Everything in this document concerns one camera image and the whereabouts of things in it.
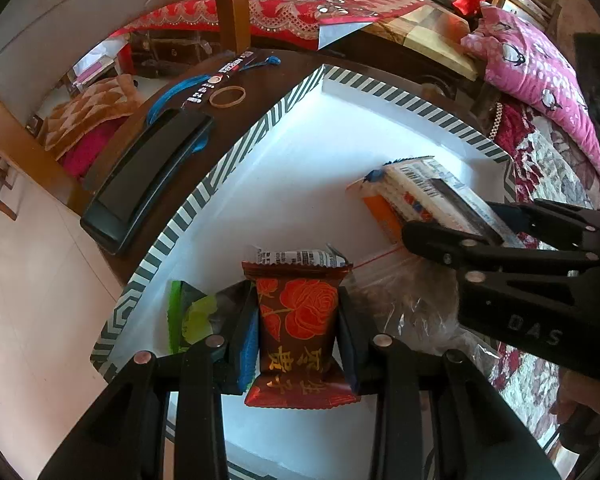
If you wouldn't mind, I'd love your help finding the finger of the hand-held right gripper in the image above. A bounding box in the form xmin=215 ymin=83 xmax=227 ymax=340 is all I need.
xmin=485 ymin=199 xmax=600 ymax=242
xmin=402 ymin=220 xmax=600 ymax=281

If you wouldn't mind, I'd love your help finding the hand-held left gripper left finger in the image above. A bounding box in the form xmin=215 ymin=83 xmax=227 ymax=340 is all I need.
xmin=37 ymin=282 xmax=261 ymax=480

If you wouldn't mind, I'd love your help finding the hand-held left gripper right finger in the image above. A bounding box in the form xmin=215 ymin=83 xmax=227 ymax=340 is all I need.
xmin=336 ymin=285 xmax=565 ymax=480

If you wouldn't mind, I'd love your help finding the dark red rose snack packet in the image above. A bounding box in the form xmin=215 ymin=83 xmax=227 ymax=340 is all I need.
xmin=241 ymin=244 xmax=362 ymax=410

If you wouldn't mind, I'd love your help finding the green snack packet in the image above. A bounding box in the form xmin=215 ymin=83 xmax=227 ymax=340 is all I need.
xmin=167 ymin=280 xmax=253 ymax=356

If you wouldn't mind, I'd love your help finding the orange white snack packet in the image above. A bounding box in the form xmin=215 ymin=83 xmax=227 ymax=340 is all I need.
xmin=347 ymin=155 xmax=526 ymax=251

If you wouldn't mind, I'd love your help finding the person's right hand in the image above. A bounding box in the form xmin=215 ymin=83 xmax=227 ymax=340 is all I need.
xmin=555 ymin=374 xmax=600 ymax=422

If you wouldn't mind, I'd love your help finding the floral fleece blanket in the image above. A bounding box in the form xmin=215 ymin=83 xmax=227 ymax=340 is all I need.
xmin=467 ymin=102 xmax=600 ymax=461

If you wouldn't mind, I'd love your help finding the clear plastic zip bag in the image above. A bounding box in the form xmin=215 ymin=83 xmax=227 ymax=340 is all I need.
xmin=350 ymin=245 xmax=486 ymax=356

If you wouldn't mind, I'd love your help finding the pink penguin quilt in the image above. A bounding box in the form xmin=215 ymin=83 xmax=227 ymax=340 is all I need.
xmin=460 ymin=2 xmax=600 ymax=196

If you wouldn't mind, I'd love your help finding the black case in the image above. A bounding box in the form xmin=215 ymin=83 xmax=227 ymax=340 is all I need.
xmin=80 ymin=107 xmax=215 ymax=256

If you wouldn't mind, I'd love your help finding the yellowish dining table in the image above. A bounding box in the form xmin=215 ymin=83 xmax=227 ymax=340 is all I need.
xmin=325 ymin=4 xmax=483 ymax=82

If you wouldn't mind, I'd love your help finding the red cloth bundle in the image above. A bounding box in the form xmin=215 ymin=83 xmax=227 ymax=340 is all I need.
xmin=452 ymin=0 xmax=497 ymax=17

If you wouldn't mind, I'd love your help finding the magenta cloth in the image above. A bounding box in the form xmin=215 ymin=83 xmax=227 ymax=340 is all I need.
xmin=60 ymin=120 xmax=113 ymax=179

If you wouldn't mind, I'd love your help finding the tan rubber band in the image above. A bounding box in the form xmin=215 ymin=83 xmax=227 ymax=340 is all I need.
xmin=208 ymin=85 xmax=247 ymax=109

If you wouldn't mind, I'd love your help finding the brown patterned cushion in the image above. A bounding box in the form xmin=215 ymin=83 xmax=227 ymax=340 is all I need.
xmin=42 ymin=74 xmax=141 ymax=161

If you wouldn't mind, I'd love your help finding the red patterned tablecloth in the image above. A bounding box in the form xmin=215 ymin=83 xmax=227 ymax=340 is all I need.
xmin=107 ymin=0 xmax=428 ymax=53

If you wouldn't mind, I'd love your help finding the grey padded wooden chair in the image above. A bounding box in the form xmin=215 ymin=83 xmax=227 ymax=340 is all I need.
xmin=0 ymin=0 xmax=253 ymax=221

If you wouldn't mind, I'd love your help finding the thin blue cord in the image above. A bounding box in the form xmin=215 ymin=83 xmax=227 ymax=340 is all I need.
xmin=240 ymin=55 xmax=283 ymax=72

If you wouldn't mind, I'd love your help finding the blue lanyard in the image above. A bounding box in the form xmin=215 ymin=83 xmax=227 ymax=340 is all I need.
xmin=145 ymin=74 xmax=216 ymax=155

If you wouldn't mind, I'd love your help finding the black printed lanyard strap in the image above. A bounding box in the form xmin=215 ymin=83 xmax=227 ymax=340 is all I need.
xmin=182 ymin=50 xmax=257 ymax=108

